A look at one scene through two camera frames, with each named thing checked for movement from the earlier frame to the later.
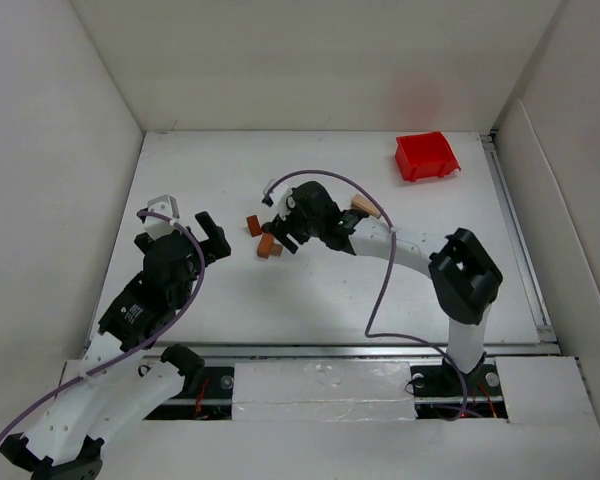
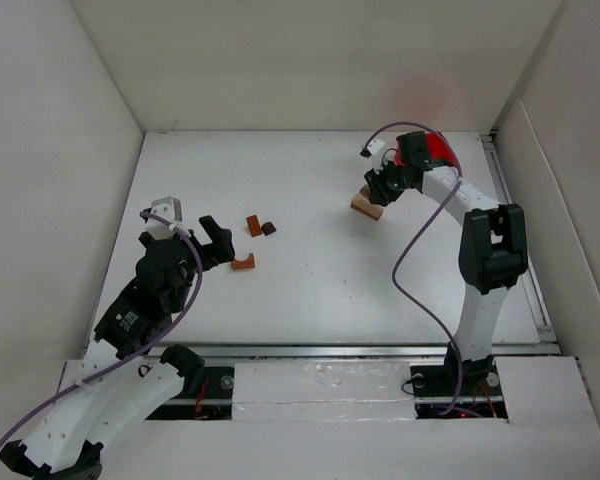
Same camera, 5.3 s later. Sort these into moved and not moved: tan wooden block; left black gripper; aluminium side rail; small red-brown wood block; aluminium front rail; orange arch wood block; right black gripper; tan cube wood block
Moved: right black gripper; orange arch wood block; tan cube wood block
Not moved: tan wooden block; left black gripper; aluminium side rail; aluminium front rail; small red-brown wood block
